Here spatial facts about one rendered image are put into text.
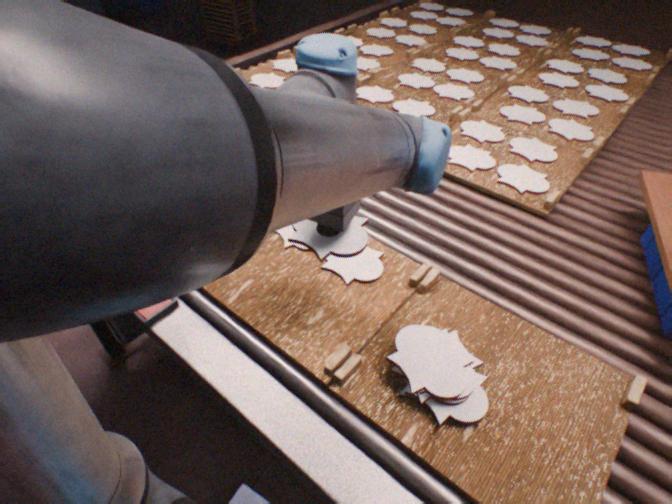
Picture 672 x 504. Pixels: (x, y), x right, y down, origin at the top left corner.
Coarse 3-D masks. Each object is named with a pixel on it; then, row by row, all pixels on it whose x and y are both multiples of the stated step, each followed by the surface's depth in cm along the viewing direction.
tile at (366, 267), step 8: (368, 248) 98; (360, 256) 96; (368, 256) 96; (376, 256) 96; (328, 264) 94; (336, 264) 94; (344, 264) 94; (352, 264) 94; (360, 264) 94; (368, 264) 94; (376, 264) 94; (336, 272) 93; (344, 272) 92; (352, 272) 92; (360, 272) 92; (368, 272) 92; (376, 272) 92; (344, 280) 91; (352, 280) 91; (360, 280) 91; (368, 280) 91; (376, 280) 92
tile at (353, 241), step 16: (304, 224) 75; (352, 224) 75; (288, 240) 73; (304, 240) 72; (320, 240) 72; (336, 240) 72; (352, 240) 72; (320, 256) 70; (336, 256) 71; (352, 256) 71
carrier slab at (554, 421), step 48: (432, 288) 90; (384, 336) 82; (480, 336) 82; (528, 336) 82; (336, 384) 75; (384, 384) 75; (528, 384) 75; (576, 384) 75; (624, 384) 75; (384, 432) 70; (432, 432) 69; (480, 432) 69; (528, 432) 69; (576, 432) 69; (480, 480) 64; (528, 480) 64; (576, 480) 64
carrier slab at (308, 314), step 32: (256, 256) 97; (288, 256) 97; (384, 256) 97; (224, 288) 90; (256, 288) 90; (288, 288) 90; (320, 288) 90; (352, 288) 90; (384, 288) 90; (416, 288) 90; (256, 320) 85; (288, 320) 85; (320, 320) 85; (352, 320) 85; (384, 320) 85; (288, 352) 79; (320, 352) 79; (352, 352) 79
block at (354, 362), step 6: (354, 354) 76; (348, 360) 75; (354, 360) 75; (360, 360) 75; (342, 366) 74; (348, 366) 74; (354, 366) 74; (336, 372) 73; (342, 372) 73; (348, 372) 74; (354, 372) 76; (336, 378) 74; (342, 378) 73; (348, 378) 75; (342, 384) 74
